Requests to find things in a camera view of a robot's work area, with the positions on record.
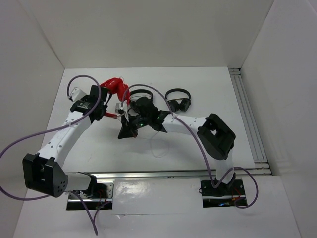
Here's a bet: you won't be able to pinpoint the black headphones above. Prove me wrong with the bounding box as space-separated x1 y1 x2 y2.
130 89 154 105
165 88 191 113

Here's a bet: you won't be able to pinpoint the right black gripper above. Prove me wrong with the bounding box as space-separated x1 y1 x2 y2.
118 112 151 139

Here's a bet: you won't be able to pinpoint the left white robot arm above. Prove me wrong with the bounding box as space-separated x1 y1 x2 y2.
22 85 108 198

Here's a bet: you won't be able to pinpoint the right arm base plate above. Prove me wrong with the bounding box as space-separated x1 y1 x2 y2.
199 179 248 208

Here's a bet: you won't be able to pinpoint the white headphone cable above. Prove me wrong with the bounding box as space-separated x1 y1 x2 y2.
116 75 169 158

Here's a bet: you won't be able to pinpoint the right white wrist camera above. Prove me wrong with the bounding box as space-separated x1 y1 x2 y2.
115 102 129 119

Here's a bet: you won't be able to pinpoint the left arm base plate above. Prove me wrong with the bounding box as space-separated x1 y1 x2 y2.
66 182 114 211

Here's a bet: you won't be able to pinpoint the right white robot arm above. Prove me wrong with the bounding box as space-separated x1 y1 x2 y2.
118 97 236 194

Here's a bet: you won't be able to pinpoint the red headphones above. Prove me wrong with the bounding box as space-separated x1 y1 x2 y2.
100 77 130 106

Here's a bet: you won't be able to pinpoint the black headphones right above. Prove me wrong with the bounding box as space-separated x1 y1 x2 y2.
165 88 191 113

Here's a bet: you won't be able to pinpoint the front aluminium rail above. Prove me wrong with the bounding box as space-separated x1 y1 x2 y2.
61 169 270 179

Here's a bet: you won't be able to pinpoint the black headphones left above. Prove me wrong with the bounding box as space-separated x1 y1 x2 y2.
130 89 154 105

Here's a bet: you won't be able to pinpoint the aluminium rail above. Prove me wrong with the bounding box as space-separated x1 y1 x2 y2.
228 68 272 176
61 169 270 179

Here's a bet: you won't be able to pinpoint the right side aluminium rail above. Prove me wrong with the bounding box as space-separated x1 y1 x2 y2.
228 68 272 176

